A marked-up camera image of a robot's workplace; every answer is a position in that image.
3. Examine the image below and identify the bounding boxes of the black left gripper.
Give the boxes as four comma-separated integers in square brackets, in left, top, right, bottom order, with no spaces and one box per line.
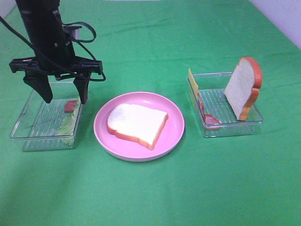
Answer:
[9,43,103,104]

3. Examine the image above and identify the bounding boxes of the bacon strip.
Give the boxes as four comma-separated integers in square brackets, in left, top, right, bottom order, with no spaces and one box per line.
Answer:
[64,100,78,113]
[198,93,220,130]

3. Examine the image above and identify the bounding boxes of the green lettuce leaf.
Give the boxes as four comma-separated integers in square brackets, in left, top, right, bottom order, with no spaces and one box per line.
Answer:
[57,97,81,136]

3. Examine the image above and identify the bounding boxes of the bread slice with brown crust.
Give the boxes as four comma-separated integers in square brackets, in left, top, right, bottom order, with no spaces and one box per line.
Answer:
[107,103,169,150]

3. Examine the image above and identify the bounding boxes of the yellow cheese slice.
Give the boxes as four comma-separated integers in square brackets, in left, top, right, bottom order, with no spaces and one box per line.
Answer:
[188,68,200,103]

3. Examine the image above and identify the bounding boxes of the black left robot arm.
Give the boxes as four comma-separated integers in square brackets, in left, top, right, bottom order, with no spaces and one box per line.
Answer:
[9,0,104,104]

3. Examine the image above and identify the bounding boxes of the clear plastic tray left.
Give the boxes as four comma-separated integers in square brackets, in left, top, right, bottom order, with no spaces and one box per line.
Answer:
[9,81,83,152]

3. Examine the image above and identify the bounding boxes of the clear plastic tray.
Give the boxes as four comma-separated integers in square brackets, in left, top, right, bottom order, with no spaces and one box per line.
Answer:
[187,72,263,137]
[9,81,83,152]

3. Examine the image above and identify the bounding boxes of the pink round plate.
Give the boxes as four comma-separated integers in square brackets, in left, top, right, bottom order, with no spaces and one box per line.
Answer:
[94,91,185,162]

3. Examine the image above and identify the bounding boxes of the green tablecloth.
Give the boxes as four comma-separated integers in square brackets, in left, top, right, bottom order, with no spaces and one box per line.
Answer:
[0,0,301,226]

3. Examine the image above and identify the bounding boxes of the clear plastic tray right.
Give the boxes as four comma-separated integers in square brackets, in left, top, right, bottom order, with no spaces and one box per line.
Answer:
[187,72,263,137]

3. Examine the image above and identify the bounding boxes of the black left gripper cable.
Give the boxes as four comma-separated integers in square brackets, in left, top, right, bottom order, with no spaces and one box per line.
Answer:
[0,15,106,82]

